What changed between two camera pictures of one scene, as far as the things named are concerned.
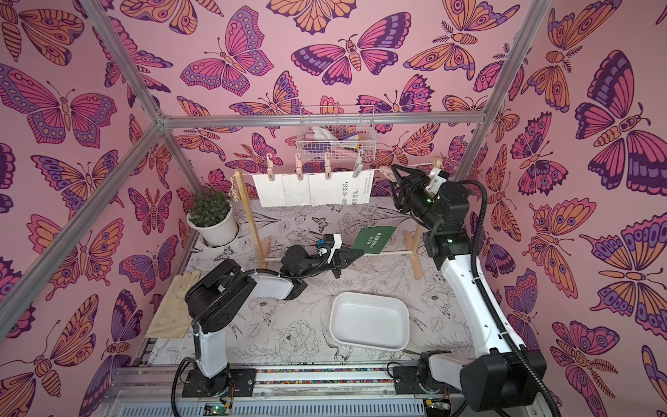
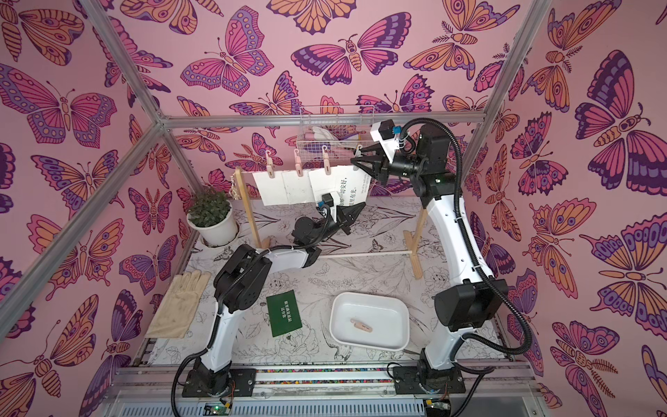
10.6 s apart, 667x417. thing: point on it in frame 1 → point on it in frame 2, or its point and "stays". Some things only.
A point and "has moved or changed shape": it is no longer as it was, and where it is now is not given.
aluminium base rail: [294, 389] stays
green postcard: [373, 239] → [283, 313]
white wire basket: [340, 132] stays
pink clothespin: [299, 167] stays
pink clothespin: [388, 171] has moved or changed shape
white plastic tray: [375, 321] stays
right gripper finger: [400, 195] → [371, 168]
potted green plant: [212, 216] stays
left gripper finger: [349, 255] → [348, 213]
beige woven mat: [174, 317] stays
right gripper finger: [415, 178] → [374, 151]
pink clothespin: [270, 167] stays
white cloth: [271, 193] stays
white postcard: [297, 192] stays
